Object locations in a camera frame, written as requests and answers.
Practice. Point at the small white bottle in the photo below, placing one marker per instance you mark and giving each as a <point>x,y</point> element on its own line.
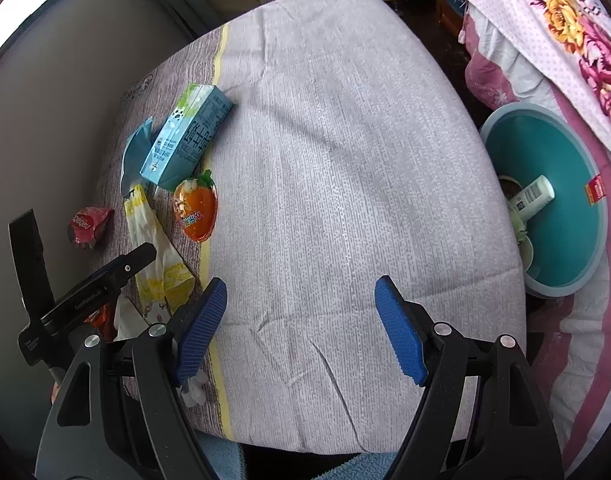
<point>533,195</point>

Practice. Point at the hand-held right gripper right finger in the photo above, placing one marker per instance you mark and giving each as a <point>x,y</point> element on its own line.
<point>400,330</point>

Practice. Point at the white tissue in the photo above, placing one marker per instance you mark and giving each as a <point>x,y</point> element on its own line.
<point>130,320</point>

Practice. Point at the pink floral blanket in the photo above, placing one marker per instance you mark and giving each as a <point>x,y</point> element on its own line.
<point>560,10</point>

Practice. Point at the grey covered mattress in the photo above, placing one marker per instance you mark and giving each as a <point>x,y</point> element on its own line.
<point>335,160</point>

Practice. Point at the orange carrot-shaped candy pack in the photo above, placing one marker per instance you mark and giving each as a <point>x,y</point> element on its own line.
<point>195,210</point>

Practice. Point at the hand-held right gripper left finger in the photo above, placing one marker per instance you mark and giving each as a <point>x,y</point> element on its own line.
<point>203,325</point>

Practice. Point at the yellow white paper wrapper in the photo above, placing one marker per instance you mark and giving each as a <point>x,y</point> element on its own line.
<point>155,255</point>

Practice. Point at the teal plastic bin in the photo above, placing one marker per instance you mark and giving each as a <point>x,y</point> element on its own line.
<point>570,240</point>

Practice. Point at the wooden bed frame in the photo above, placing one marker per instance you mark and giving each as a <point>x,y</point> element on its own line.
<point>448,10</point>

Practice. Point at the blue fleece cloth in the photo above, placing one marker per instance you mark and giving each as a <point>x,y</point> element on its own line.
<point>365,467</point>

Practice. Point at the blue torn wrapper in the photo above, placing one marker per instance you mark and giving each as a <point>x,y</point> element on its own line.
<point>135,155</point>

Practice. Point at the red orange wrapper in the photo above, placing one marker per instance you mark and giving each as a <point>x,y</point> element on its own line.
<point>99,320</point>

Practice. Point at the light blue milk carton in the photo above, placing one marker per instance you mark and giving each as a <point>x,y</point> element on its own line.
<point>185,135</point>

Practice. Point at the grey padded headboard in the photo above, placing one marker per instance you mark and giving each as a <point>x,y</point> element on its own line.
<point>60,110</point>

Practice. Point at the pink white quilt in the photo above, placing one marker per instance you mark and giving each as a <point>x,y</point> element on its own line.
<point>585,360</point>

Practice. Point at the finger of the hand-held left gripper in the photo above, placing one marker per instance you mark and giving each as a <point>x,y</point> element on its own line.
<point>30,260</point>
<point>110,280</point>

